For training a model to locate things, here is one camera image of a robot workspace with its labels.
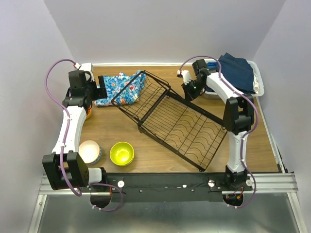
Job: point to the black wire dish rack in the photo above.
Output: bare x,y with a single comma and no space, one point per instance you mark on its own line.
184,128

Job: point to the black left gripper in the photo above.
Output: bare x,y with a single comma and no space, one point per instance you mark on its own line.
100,92

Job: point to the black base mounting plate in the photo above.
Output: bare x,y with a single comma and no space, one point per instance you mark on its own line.
164,187

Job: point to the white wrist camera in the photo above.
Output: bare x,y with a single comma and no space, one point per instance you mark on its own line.
185,75
85,67

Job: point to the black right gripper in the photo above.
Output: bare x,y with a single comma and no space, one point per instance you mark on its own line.
189,95

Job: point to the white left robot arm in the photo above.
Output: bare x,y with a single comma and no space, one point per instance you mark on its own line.
64,165

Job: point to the blue floral cloth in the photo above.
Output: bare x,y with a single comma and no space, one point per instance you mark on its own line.
122,89

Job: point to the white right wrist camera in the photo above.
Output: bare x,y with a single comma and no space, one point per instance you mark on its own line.
185,75

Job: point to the dark blue folded cloths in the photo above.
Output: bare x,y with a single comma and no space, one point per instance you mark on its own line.
238,72

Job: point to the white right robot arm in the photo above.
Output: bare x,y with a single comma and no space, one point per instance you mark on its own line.
240,118

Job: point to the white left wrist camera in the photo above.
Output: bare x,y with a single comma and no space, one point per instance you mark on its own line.
85,67

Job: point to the yellow-orange bowl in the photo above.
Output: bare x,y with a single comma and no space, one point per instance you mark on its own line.
89,113

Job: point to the white plastic basket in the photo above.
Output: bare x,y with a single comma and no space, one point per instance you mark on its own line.
214,96

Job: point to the lime green bowl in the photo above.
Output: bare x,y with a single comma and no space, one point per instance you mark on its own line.
122,150
120,162

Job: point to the white and blue bowl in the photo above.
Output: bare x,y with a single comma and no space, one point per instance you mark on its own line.
90,151

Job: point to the white rolled cloth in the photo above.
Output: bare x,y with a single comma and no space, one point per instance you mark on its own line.
256,87

